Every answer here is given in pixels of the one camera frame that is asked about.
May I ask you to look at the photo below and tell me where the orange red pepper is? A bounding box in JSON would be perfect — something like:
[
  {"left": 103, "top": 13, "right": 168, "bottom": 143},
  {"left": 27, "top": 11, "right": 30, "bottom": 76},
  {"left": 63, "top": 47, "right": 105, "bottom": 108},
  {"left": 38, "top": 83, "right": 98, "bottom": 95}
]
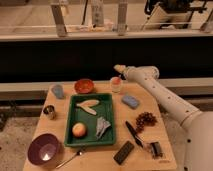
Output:
[{"left": 112, "top": 76, "right": 122, "bottom": 85}]

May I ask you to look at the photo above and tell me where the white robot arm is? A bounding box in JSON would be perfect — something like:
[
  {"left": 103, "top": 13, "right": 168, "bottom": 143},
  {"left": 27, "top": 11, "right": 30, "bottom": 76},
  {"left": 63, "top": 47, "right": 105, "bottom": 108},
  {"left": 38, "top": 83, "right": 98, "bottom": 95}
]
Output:
[{"left": 114, "top": 64, "right": 213, "bottom": 171}]

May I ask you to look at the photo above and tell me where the white paper cup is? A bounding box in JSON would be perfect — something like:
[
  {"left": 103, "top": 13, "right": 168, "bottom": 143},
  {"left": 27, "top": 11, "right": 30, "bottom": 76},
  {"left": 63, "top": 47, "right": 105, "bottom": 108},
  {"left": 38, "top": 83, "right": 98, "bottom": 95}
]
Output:
[{"left": 110, "top": 77, "right": 122, "bottom": 93}]

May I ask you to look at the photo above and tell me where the light blue cup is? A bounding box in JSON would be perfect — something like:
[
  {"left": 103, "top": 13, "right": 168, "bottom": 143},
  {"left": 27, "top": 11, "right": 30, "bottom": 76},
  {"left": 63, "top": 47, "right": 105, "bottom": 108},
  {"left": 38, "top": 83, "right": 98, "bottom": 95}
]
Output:
[{"left": 51, "top": 84, "right": 64, "bottom": 99}]

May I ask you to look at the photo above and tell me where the small metal cup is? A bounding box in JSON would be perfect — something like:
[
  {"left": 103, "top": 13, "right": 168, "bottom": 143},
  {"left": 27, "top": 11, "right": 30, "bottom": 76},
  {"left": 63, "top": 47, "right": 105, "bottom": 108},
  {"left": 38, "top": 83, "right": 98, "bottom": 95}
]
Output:
[{"left": 43, "top": 105, "right": 56, "bottom": 120}]

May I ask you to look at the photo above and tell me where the blue sponge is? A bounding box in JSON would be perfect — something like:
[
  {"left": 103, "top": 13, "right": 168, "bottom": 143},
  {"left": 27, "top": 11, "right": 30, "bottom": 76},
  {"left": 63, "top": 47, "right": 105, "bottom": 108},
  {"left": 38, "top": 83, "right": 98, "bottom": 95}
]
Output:
[{"left": 121, "top": 94, "right": 139, "bottom": 109}]

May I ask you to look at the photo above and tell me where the red bowl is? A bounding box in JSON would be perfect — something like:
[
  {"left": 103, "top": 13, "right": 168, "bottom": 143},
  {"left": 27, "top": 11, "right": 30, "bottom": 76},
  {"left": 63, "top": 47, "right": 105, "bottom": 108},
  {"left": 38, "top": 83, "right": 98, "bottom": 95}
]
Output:
[{"left": 74, "top": 79, "right": 94, "bottom": 94}]

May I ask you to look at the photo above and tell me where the beige wooden spatula piece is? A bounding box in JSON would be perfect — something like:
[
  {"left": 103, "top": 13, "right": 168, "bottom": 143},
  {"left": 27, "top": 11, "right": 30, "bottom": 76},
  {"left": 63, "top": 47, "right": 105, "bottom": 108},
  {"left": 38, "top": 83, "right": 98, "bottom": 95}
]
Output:
[{"left": 76, "top": 99, "right": 100, "bottom": 115}]

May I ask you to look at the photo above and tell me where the bunch of dark grapes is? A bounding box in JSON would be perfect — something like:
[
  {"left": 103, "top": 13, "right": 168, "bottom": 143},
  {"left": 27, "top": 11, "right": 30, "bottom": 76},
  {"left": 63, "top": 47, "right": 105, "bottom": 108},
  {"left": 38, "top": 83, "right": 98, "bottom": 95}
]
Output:
[{"left": 136, "top": 112, "right": 157, "bottom": 133}]

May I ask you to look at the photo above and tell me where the green plastic tray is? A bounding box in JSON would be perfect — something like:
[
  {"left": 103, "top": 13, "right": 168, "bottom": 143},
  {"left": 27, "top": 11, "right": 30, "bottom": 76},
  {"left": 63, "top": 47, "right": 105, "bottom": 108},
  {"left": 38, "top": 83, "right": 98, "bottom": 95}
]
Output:
[{"left": 64, "top": 93, "right": 116, "bottom": 148}]

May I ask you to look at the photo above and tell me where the grey crumpled cloth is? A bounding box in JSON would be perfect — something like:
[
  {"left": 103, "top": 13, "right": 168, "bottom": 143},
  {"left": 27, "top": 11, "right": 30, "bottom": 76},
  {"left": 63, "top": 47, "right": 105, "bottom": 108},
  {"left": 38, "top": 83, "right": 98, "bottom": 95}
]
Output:
[{"left": 96, "top": 117, "right": 111, "bottom": 139}]

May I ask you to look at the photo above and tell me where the wooden board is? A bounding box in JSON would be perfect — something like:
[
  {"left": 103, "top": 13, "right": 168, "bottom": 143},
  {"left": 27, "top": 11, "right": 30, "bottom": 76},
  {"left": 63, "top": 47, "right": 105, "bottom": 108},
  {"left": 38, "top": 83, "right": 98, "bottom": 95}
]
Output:
[{"left": 23, "top": 83, "right": 177, "bottom": 171}]

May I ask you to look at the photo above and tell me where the red yellow apple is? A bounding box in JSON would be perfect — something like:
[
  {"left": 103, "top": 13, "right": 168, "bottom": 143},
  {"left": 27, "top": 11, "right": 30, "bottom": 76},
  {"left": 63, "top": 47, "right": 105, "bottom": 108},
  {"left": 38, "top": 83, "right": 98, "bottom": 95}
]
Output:
[{"left": 72, "top": 122, "right": 87, "bottom": 138}]

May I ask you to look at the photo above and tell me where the black rectangular block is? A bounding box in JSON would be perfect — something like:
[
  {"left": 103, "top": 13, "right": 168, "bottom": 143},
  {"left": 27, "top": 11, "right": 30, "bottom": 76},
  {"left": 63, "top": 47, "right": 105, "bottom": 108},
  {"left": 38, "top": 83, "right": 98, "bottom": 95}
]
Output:
[{"left": 113, "top": 141, "right": 134, "bottom": 165}]

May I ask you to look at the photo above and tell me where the metal spoon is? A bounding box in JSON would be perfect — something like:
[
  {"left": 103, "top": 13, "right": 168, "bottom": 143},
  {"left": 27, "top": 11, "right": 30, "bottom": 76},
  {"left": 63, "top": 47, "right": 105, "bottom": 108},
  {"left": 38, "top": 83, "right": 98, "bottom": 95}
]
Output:
[{"left": 55, "top": 148, "right": 86, "bottom": 169}]

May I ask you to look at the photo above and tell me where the purple bowl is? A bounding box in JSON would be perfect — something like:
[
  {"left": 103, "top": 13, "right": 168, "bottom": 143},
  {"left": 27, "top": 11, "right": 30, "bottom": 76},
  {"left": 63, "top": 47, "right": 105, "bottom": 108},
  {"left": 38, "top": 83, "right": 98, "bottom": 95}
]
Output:
[{"left": 27, "top": 133, "right": 61, "bottom": 166}]

